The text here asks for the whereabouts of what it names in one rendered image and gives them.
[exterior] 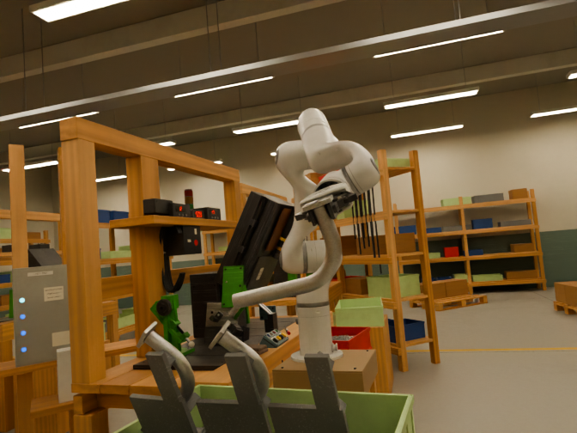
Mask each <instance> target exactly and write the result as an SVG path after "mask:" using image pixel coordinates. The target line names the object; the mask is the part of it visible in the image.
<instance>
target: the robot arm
mask: <svg viewBox="0 0 577 433"><path fill-rule="evenodd" d="M297 127H298V132H299V134H300V136H301V140H297V141H289V142H286V143H283V144H281V145H280V146H279V147H278V149H277V150H276V154H275V164H276V167H277V169H278V170H279V172H280V173H281V174H282V176H283V177H284V178H285V179H286V180H287V181H288V182H289V183H290V185H291V186H292V187H293V189H294V195H295V218H294V222H293V226H292V229H291V230H290V232H289V234H288V237H287V238H286V240H285V242H284V243H283V245H282V249H281V252H280V256H279V261H280V266H281V267H282V269H283V270H284V271H285V272H287V273H290V274H302V273H314V272H316V271H317V270H318V269H319V268H320V267H321V265H322V264H323V262H324V259H325V241H324V240H317V241H303V240H304V239H305V238H306V237H307V236H308V235H309V234H310V233H311V232H313V231H314V230H315V229H316V228H317V226H318V224H317V221H316V219H315V216H314V214H313V211H312V210H307V211H305V212H304V211H303V209H302V208H303V207H304V206H305V204H309V203H311V202H313V201H316V200H318V199H321V198H324V197H327V196H330V195H332V196H333V200H332V201H331V202H330V203H328V204H326V206H327V209H328V211H329V213H330V215H331V219H336V218H337V215H339V214H341V213H343V212H344V211H345V210H348V209H350V208H351V207H352V205H353V201H355V200H357V199H358V197H357V196H359V195H361V194H362V193H364V192H366V191H367V190H369V189H371V188H372V187H374V186H375V185H376V184H377V183H378V182H379V181H380V171H379V170H378V167H377V165H376V163H375V161H374V159H373V157H372V156H371V155H370V154H369V152H368V151H367V150H366V149H365V148H364V147H362V146H361V145H360V144H358V143H355V142H351V141H338V140H337V139H336V137H334V136H333V134H332V132H331V128H330V126H329V124H328V121H327V119H326V117H325V115H324V114H323V113H322V112H321V111H320V110H319V109H316V108H308V109H307V110H305V111H304V112H303V113H302V114H301V116H300V117H299V119H298V125H297ZM308 169H312V170H313V171H314V172H316V173H318V174H327V175H326V176H325V177H324V178H323V179H322V180H321V181H320V182H319V183H318V184H317V185H316V184H315V183H313V182H312V181H311V180H309V179H308V178H307V177H306V176H305V175H304V171H305V170H308ZM337 170H338V171H337ZM330 283H331V280H330V281H329V282H328V283H327V284H325V285H324V286H322V287H321V288H319V289H317V290H315V291H312V292H309V293H305V294H301V295H298V296H296V304H297V315H298V327H299V338H300V351H297V352H295V353H293V354H292V355H291V359H292V360H293V361H295V362H298V363H304V362H305V360H304V356H305V354H306V353H318V352H319V351H321V352H322V353H329V355H330V359H331V360H333V361H334V360H337V359H339V358H341V357H342V356H343V352H342V351H340V350H338V349H337V343H336V344H335V345H334V343H332V336H331V316H330V305H329V286H330Z"/></svg>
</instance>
